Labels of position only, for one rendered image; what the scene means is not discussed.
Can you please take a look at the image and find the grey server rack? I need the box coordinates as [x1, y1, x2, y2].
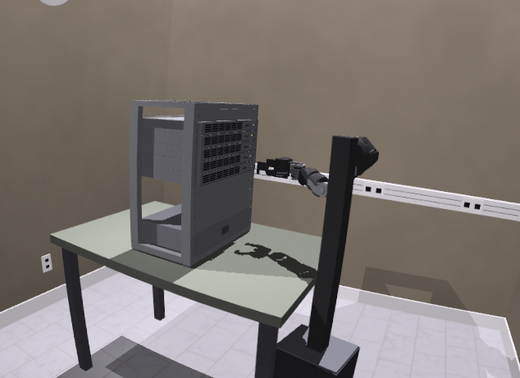
[130, 100, 258, 268]

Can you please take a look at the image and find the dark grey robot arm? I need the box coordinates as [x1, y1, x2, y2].
[290, 136, 379, 198]

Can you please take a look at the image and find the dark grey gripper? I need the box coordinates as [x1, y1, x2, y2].
[257, 157, 303, 178]

